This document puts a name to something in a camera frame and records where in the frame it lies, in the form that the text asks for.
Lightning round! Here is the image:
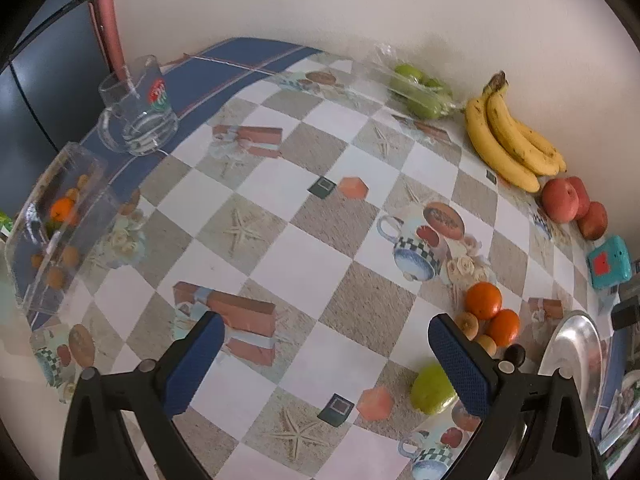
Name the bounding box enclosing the printed paper packet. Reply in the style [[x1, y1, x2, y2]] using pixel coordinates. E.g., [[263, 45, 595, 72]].
[[595, 370, 640, 476]]

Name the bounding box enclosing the dark grey cabinet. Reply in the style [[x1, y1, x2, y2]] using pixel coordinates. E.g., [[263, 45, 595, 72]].
[[0, 0, 112, 211]]

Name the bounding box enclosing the printed checkered tablecloth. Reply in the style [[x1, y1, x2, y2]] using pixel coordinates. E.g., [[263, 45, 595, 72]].
[[10, 35, 621, 480]]

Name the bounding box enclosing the clear glass mug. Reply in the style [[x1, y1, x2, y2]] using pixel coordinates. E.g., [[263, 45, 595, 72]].
[[96, 55, 179, 157]]

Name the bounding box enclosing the orange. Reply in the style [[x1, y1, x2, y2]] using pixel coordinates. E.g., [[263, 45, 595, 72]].
[[465, 281, 503, 321], [486, 308, 522, 347]]

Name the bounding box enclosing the clear plastic container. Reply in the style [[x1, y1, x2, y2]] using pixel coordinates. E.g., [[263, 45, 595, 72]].
[[5, 142, 108, 316]]

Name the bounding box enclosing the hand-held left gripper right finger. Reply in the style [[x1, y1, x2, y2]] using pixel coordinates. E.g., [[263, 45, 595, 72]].
[[428, 313, 601, 480]]

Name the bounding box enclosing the clear plastic bag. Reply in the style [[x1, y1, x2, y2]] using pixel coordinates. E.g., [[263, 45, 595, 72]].
[[372, 45, 466, 121]]

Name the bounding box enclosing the yellow-green round fruit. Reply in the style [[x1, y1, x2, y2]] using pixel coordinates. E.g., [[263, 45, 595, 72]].
[[411, 362, 458, 416]]

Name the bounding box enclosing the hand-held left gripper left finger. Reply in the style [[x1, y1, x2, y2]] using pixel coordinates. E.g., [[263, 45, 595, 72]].
[[59, 311, 226, 480]]

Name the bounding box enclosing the round metal plate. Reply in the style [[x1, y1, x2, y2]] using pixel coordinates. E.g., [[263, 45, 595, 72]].
[[480, 310, 605, 480]]

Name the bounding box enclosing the yellow banana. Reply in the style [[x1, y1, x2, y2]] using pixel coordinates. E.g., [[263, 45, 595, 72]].
[[465, 96, 542, 193], [486, 72, 561, 177], [520, 120, 568, 172]]

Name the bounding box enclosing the teal box with red patch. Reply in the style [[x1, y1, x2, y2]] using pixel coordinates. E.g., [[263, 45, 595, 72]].
[[586, 235, 630, 290]]

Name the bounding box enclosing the small tangerine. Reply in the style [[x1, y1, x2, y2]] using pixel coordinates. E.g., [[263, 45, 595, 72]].
[[50, 197, 80, 226]]

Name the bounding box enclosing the red apple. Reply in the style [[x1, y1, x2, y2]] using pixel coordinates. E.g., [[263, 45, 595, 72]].
[[541, 177, 581, 223], [577, 201, 609, 241], [567, 176, 592, 218]]

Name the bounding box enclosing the cluster of orange kumquats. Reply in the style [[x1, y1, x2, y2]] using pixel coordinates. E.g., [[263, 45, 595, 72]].
[[30, 174, 93, 288]]

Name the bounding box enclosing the pink upright bar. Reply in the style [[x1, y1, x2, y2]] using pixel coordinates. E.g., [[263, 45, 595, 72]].
[[90, 0, 123, 73]]

